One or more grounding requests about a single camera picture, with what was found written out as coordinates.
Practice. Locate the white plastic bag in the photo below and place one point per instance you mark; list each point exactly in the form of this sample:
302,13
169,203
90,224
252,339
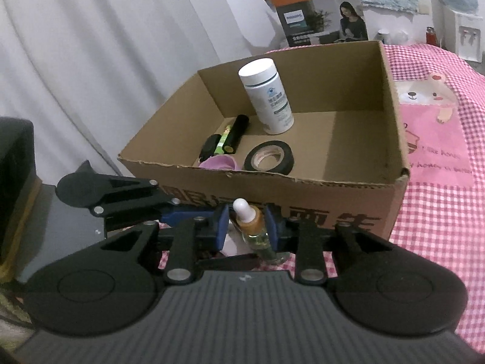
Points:
399,38

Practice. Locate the white water dispenser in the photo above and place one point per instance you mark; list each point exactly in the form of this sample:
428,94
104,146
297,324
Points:
468,38

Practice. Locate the brown cardboard box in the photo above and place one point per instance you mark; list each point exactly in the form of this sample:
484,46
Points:
341,140

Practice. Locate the white pill bottle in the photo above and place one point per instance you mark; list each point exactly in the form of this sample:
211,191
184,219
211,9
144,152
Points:
267,98

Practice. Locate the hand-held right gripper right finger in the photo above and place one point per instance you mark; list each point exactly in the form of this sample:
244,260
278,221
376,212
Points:
271,229

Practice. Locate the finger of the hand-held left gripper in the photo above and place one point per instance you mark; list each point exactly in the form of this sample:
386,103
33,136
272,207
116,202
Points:
125,224
182,215

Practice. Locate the red bottle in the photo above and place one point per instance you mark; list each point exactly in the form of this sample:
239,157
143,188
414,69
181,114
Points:
431,37

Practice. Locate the black tape roll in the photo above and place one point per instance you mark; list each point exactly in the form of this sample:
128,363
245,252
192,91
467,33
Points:
288,159

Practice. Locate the black cylinder tube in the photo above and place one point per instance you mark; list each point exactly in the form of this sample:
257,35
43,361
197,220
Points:
235,132

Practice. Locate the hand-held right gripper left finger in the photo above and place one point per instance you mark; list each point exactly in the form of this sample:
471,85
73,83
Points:
223,229

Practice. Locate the white curtain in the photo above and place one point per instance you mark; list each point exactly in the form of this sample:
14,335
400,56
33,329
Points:
94,64

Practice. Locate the purple cup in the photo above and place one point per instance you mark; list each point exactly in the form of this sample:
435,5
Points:
218,163

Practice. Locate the amber dropper bottle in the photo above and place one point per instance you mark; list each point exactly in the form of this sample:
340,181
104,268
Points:
254,222

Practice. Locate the green lip balm tube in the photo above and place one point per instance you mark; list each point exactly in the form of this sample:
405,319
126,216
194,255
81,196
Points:
221,145

